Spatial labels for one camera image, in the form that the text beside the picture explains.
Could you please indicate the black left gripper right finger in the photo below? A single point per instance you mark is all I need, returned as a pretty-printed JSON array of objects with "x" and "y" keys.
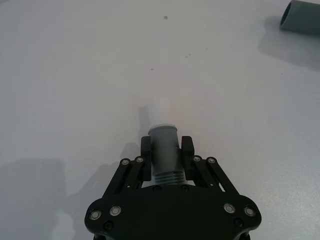
[{"x": 189, "y": 150}]

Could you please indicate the grey open-ended cup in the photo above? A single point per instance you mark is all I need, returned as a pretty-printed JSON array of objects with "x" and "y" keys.
[{"x": 302, "y": 17}]

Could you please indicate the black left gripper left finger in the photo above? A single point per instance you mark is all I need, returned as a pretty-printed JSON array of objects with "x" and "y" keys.
[{"x": 146, "y": 165}]

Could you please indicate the grey cylinder with threaded end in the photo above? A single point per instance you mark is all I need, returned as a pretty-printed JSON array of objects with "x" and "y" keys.
[{"x": 165, "y": 152}]

